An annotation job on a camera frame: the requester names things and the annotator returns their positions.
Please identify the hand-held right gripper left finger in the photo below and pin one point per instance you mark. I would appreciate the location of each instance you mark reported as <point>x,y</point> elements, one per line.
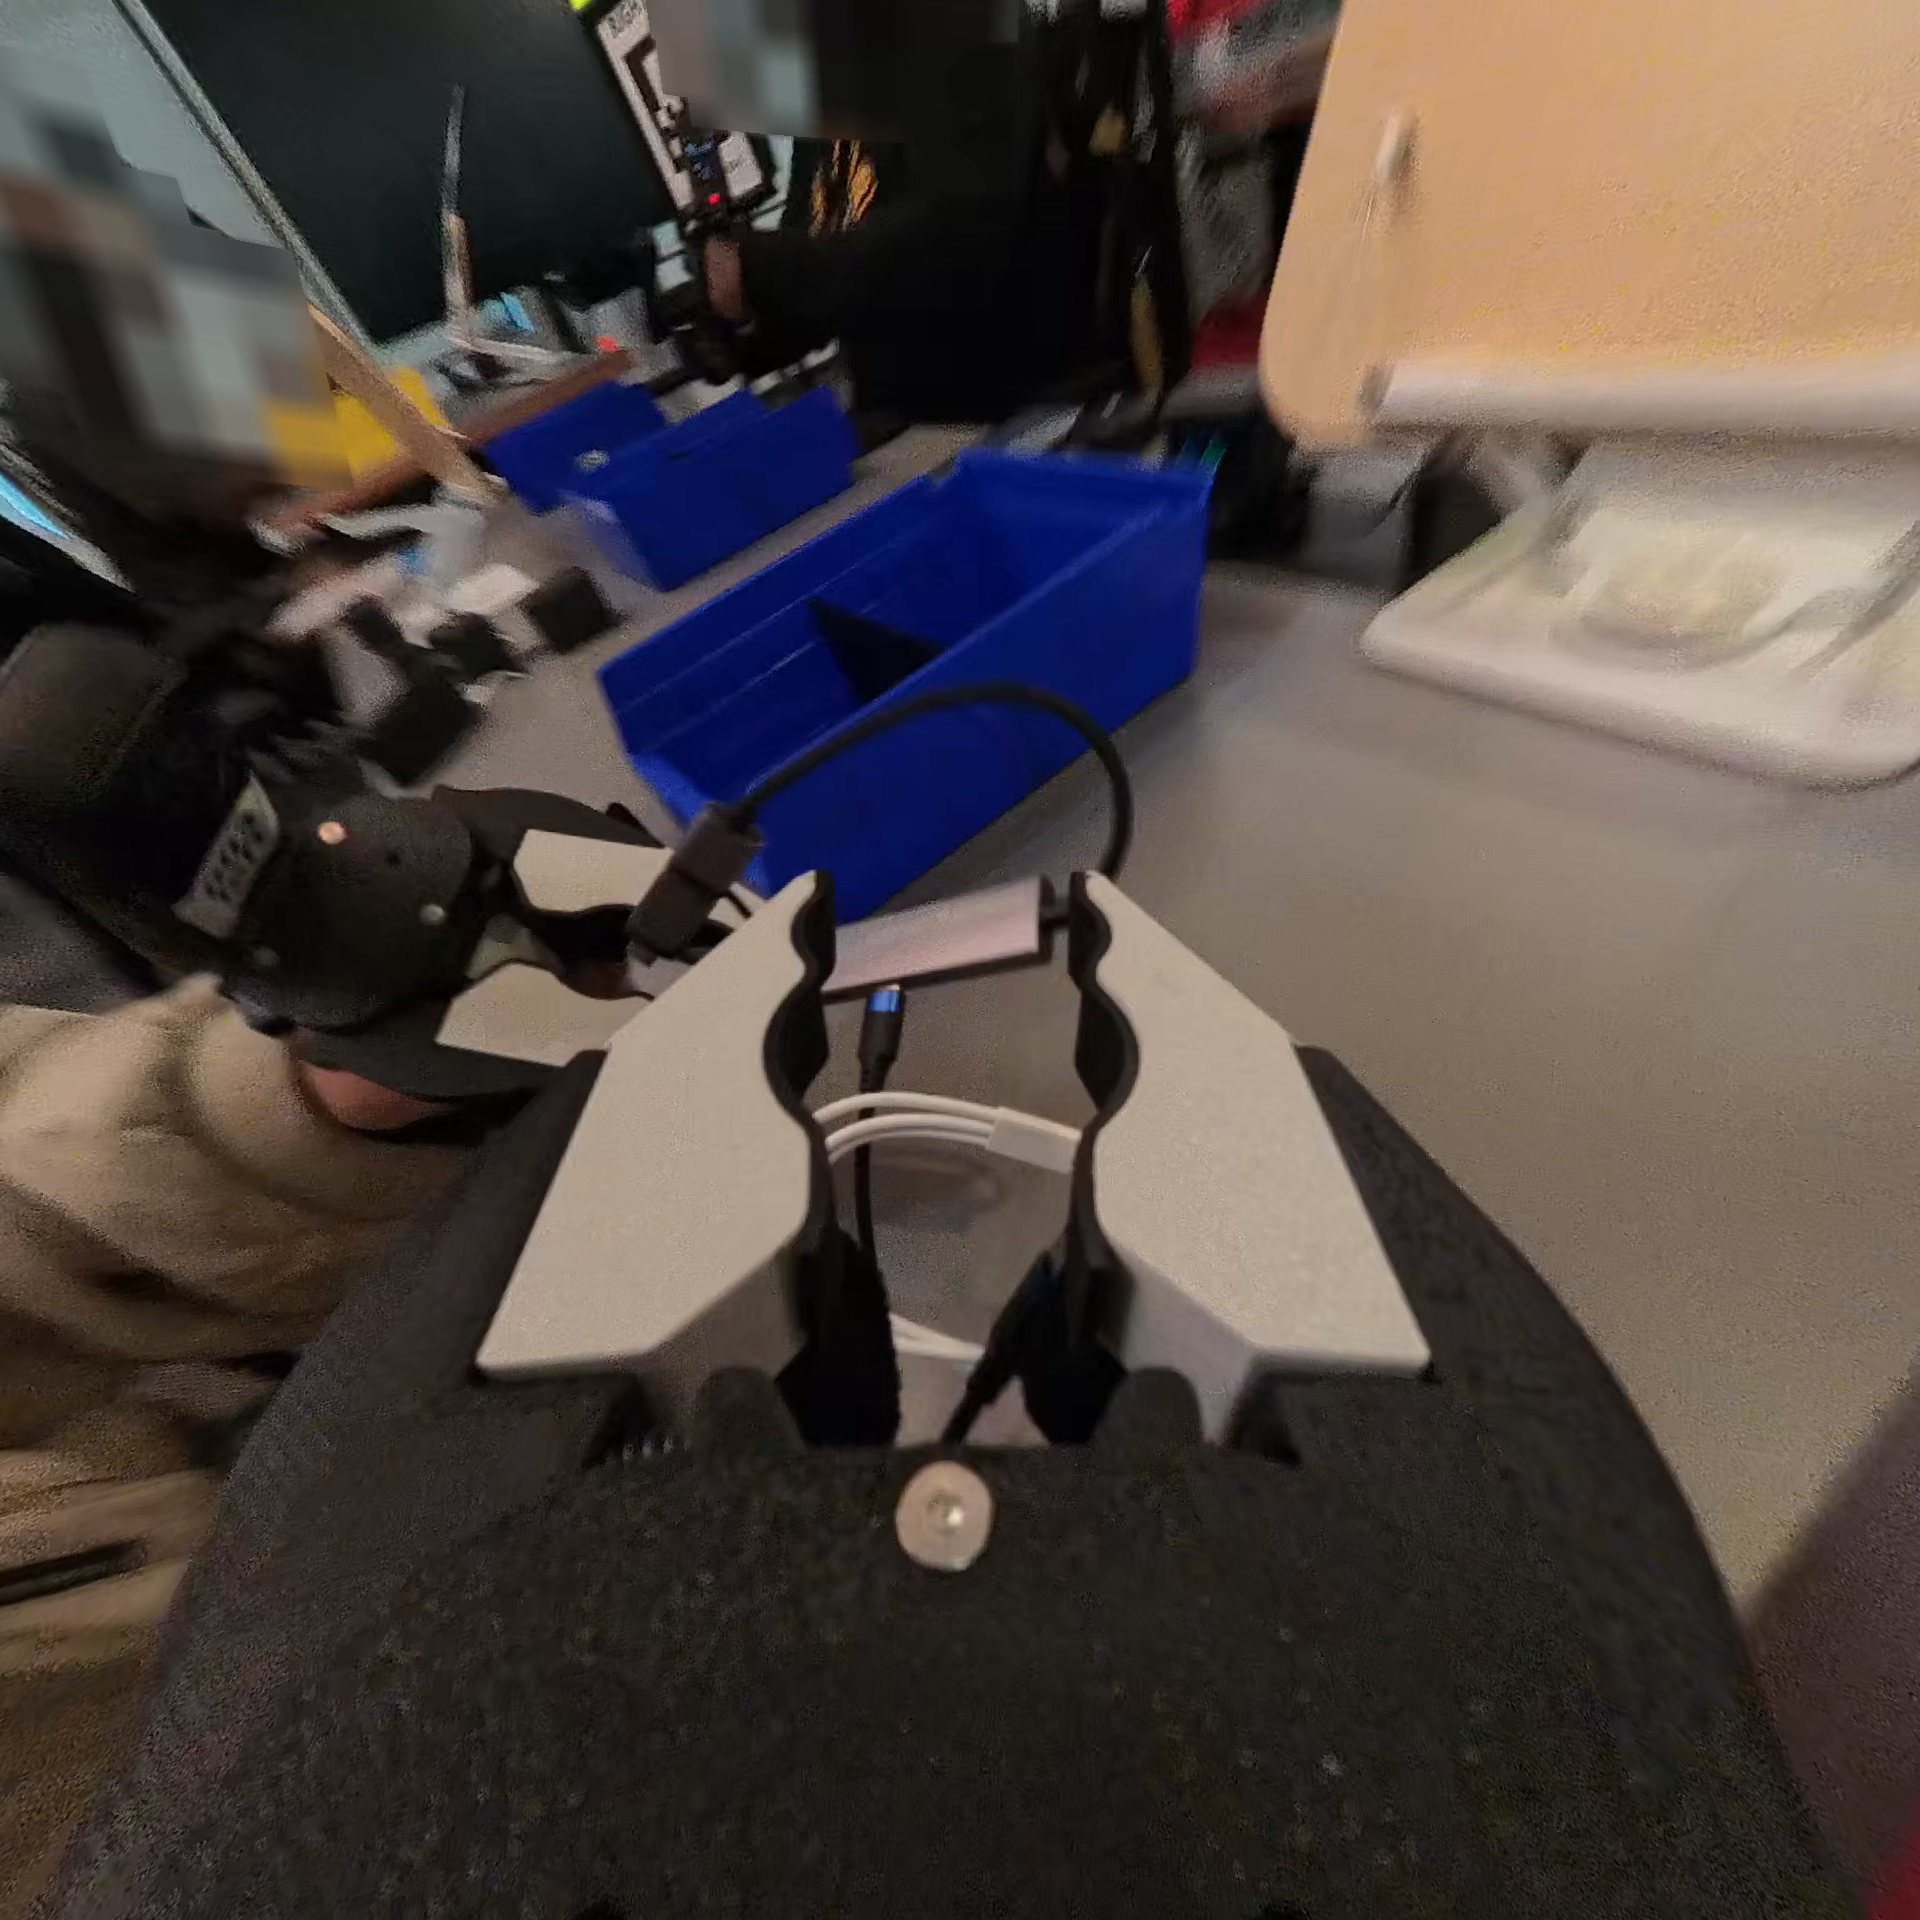
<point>675,1171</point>

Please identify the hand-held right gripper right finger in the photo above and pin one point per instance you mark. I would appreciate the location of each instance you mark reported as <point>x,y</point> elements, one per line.
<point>1244,1185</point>

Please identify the group of small black boxes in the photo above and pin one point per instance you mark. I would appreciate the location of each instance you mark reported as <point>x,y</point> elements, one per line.
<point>450,644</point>

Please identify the yellow box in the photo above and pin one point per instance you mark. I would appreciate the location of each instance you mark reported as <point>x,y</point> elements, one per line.
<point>382,435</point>

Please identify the black blue-bin divider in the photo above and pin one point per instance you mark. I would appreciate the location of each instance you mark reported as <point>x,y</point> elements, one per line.
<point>878,652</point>

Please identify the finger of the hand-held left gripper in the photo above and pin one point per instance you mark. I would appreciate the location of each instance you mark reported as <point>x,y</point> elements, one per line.
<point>585,872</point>
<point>524,1013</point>

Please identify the wooden stand tabletop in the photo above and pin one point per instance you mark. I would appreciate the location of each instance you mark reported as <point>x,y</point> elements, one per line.
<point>1621,194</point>

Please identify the person's left hand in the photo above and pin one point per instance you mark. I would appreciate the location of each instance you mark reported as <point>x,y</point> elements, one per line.
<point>375,1106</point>

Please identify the large blue storage bin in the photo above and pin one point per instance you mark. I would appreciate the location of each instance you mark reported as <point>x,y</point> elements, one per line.
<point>1035,601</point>

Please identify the white charging pad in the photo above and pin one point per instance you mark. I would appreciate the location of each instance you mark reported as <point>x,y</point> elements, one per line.
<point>1651,644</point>

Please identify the person's left forearm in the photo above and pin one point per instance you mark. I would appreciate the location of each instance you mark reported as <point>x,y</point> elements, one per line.
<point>180,1201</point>

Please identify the grey usb hub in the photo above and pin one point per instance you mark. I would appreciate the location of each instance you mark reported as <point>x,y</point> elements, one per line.
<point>944,939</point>

